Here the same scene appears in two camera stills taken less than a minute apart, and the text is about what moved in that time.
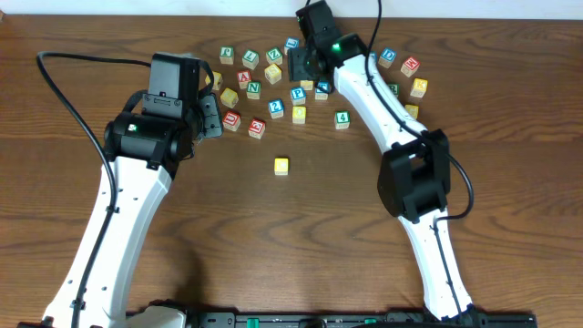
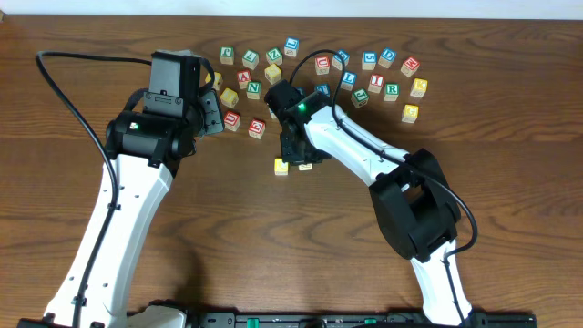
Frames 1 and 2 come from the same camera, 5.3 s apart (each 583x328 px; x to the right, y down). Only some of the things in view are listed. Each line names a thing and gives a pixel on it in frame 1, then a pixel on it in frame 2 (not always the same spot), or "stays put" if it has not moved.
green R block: (394, 88) stays put
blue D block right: (387, 56) stays put
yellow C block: (281, 167) stays put
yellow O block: (308, 85) → (303, 167)
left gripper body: (211, 115) stays put
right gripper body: (297, 64) → (294, 150)
